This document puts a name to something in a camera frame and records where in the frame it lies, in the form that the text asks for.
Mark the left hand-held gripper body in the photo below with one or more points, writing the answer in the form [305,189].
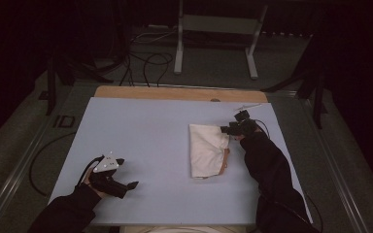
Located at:
[107,176]

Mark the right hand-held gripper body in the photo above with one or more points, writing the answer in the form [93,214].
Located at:
[244,124]

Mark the black tripod stand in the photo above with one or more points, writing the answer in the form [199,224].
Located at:
[61,74]
[314,81]

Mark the white metal stand frame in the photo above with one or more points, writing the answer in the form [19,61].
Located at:
[218,24]

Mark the light blue table mat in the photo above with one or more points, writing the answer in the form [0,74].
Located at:
[142,136]

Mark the person's right hand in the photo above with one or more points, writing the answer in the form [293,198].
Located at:
[241,137]

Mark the metal floor rail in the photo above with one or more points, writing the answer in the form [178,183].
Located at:
[333,168]
[16,168]

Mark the cream baby bodysuit brown trim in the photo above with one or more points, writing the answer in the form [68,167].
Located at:
[207,152]

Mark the wooden table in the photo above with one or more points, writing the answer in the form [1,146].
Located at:
[175,93]

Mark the person's left hand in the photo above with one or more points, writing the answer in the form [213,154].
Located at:
[89,176]

